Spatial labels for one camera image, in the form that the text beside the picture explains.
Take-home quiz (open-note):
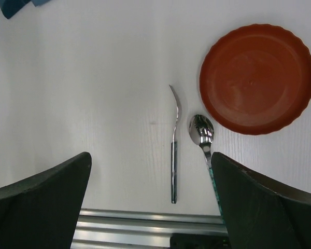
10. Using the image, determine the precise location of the blue letter-print cloth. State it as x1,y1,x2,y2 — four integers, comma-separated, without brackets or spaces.
0,0,50,19

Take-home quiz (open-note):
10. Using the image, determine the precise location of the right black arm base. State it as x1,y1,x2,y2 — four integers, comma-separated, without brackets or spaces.
170,233,232,249

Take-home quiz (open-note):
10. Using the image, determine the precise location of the aluminium mounting rail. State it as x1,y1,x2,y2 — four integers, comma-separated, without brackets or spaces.
71,209,228,248

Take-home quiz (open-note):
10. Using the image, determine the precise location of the red plastic plate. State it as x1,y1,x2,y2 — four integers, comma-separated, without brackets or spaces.
199,24,311,135

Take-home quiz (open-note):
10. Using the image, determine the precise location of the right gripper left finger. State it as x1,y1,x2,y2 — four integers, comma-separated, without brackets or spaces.
0,152,92,248

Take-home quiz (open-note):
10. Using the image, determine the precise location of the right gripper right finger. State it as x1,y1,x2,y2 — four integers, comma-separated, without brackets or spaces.
211,152,311,248

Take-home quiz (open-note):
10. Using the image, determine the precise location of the metal spoon green handle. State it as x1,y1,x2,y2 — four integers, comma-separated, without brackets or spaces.
189,114,225,225

